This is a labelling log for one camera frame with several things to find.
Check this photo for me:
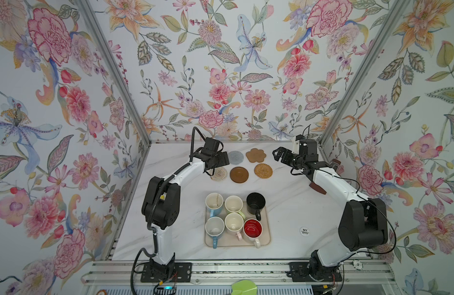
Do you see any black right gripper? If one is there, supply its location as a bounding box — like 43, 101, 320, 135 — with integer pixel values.
273, 147, 306, 172

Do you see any multicolour stitched round coaster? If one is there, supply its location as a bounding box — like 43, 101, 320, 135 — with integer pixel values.
211, 167, 228, 182

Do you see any flower-shaped cork coaster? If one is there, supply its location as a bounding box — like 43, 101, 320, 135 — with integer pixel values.
245, 148, 266, 163

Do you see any round woven rattan coaster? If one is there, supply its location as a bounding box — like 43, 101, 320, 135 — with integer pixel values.
254, 163, 273, 179

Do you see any grey-blue woven round coaster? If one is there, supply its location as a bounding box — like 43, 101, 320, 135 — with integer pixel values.
228, 151, 244, 165

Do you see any ridged brown wooden coaster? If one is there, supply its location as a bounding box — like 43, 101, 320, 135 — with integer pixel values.
229, 167, 249, 184

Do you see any red and white mug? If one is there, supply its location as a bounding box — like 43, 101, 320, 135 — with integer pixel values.
243, 219, 263, 248

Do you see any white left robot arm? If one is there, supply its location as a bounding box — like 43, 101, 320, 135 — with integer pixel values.
141, 147, 229, 281

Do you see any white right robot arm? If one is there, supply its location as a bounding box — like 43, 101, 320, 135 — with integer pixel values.
272, 147, 389, 281

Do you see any blue mug back left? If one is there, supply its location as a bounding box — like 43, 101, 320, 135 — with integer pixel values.
205, 192, 224, 218

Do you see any blue mug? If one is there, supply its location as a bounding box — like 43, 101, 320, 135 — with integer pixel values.
205, 192, 224, 218
205, 216, 225, 249

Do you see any black mug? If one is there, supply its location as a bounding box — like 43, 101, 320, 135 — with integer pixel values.
246, 192, 266, 221

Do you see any brown wooden metronome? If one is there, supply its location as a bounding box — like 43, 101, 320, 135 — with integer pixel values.
309, 159, 341, 195

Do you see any blue mug front left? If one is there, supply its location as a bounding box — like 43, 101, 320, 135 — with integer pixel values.
205, 216, 225, 249

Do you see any beige rubber tray mat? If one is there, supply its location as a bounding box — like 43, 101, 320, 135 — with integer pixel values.
204, 201, 272, 249

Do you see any round white sticker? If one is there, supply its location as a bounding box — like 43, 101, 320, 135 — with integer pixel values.
299, 227, 310, 237

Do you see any green round object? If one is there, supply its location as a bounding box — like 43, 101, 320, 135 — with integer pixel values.
230, 280, 258, 295

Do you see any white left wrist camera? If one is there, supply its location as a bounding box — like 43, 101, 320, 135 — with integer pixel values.
201, 137, 222, 155

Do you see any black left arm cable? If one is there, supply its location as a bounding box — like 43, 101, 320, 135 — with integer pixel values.
130, 126, 207, 295

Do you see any cream mug green handle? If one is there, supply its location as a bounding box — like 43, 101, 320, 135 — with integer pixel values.
225, 195, 246, 220

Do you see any cream mug pink handle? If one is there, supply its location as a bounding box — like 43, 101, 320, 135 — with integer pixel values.
224, 213, 244, 240

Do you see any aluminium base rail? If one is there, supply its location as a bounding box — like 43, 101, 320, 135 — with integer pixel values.
82, 258, 401, 295

